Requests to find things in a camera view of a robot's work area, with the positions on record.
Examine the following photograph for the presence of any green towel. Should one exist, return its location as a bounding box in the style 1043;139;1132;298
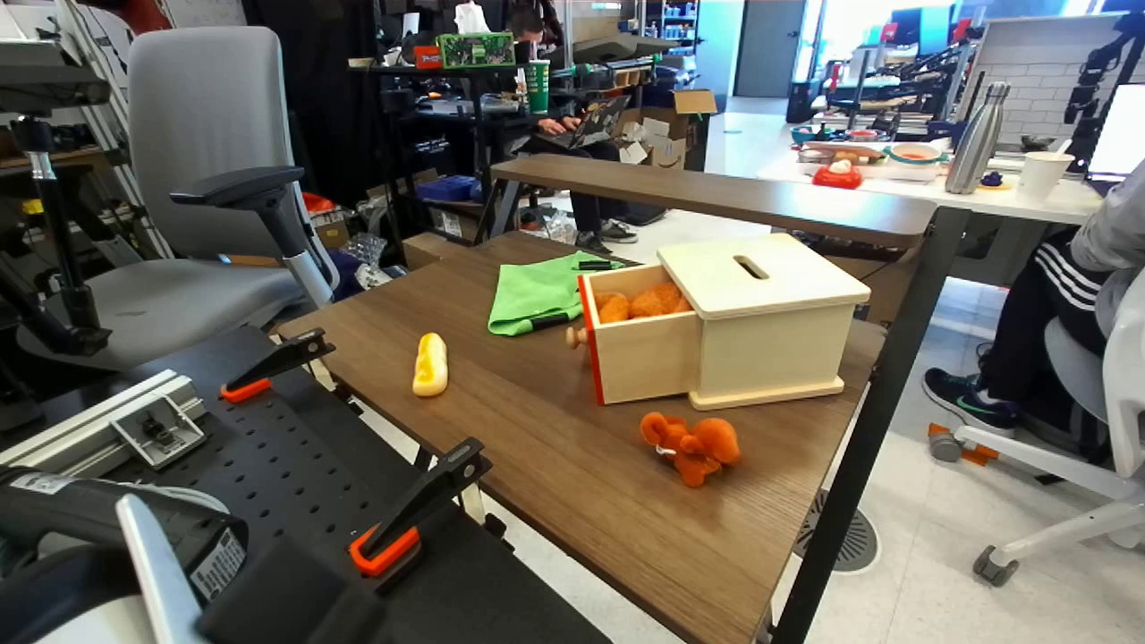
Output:
482;247;618;342

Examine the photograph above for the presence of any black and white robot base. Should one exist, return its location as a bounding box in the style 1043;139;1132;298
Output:
0;468;258;644

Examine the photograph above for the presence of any wooden drawer with orange rim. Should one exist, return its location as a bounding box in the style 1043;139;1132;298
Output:
567;262;700;408

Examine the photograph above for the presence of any yellow toy banana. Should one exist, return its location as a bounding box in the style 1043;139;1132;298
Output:
408;329;456;401

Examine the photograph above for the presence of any orange plush toy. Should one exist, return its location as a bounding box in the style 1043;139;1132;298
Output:
638;408;743;495

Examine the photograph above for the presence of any long brown desk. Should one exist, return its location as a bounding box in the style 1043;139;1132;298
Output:
487;152;947;257

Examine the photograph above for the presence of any wooden box with slot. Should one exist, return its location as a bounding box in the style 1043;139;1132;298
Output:
654;228;877;416

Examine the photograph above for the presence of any large black orange clamp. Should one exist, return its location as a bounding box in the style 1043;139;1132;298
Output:
346;437;493;583

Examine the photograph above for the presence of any green box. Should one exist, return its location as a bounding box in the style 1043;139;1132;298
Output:
432;28;520;72

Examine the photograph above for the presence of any red object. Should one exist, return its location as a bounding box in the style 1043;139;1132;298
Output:
811;157;865;194

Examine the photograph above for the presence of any small black orange clamp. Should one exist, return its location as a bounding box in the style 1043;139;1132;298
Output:
215;329;340;408

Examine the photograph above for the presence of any black perforated mounting board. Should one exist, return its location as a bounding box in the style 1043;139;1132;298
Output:
110;326;617;644

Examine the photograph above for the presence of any black metal desk leg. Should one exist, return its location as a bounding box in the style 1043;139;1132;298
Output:
765;209;975;644

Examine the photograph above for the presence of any round floor drain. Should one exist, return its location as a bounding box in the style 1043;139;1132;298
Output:
828;513;884;578

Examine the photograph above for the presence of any grey office chair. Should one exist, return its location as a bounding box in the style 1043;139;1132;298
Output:
13;26;342;375

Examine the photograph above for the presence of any stainless steel bottle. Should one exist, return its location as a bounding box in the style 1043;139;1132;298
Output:
944;79;1015;201

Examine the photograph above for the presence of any seated person in tracksuit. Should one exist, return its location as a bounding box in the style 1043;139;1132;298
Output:
921;157;1145;435

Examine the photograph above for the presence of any white paper cup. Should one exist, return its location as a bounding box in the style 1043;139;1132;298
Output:
1015;146;1076;204

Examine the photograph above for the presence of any white office chair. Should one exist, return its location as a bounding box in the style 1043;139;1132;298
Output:
927;265;1145;591

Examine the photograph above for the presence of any white perforated panel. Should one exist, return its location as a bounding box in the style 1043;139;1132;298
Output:
947;12;1138;156

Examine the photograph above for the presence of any black tripod stand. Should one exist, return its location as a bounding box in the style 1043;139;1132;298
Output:
0;46;123;361

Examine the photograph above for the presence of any open laptop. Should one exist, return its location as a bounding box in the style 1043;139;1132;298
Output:
1081;83;1145;190

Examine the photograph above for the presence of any aluminium rail with bracket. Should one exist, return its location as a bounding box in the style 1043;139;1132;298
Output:
0;369;210;476

